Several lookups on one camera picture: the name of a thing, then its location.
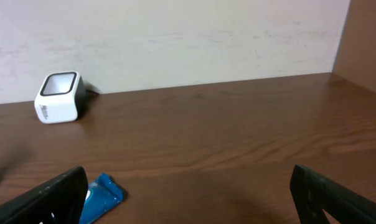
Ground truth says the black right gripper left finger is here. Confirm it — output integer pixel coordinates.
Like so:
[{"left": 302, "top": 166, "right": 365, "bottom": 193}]
[{"left": 0, "top": 166, "right": 88, "bottom": 224}]

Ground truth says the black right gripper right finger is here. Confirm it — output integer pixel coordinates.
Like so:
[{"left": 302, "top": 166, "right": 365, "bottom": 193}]
[{"left": 289, "top": 165, "right": 376, "bottom": 224}]

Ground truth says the blue Oreo cookie pack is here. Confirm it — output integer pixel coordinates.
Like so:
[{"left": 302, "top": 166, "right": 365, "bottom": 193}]
[{"left": 79, "top": 173, "right": 125, "bottom": 224}]

